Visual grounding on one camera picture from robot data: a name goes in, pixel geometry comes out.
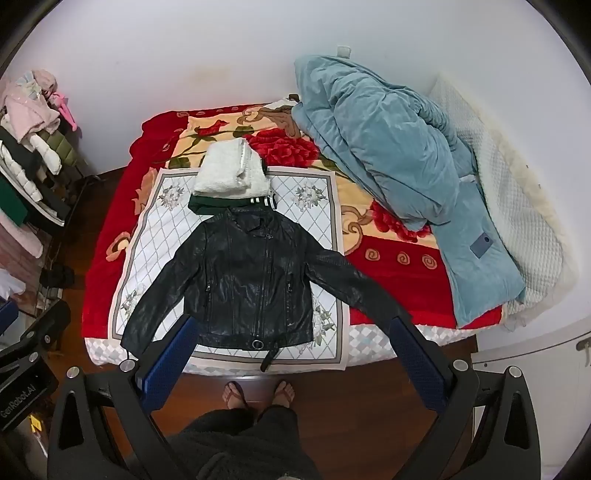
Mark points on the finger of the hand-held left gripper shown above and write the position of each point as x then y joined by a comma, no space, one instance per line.
23,337

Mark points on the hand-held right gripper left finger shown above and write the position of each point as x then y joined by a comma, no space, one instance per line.
168,364

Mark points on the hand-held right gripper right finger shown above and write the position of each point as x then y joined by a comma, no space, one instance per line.
418,364

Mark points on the black leather jacket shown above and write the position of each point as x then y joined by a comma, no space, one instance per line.
249,277

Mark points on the stack of folded clothes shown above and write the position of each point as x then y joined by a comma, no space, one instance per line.
27,157

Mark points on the person's left foot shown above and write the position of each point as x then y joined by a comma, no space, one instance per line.
234,397

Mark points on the person's foot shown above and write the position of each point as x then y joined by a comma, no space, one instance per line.
280,394
234,397

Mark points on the person's dark fluffy clothing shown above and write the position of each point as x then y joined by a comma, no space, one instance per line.
244,447

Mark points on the person's right foot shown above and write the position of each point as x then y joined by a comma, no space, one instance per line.
280,394

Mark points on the white diamond-pattern mat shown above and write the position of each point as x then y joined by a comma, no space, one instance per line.
152,217

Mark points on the green garment with striped cuff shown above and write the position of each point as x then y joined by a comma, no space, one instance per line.
205,203

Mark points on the red floral blanket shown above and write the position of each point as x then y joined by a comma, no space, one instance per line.
115,184

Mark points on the white quilted blanket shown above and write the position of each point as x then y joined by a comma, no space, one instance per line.
508,207

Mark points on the white fleece garment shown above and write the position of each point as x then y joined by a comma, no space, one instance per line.
226,166

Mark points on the blue-grey comforter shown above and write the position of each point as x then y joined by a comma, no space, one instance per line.
369,138

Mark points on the pink garment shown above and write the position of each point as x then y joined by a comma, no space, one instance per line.
51,87

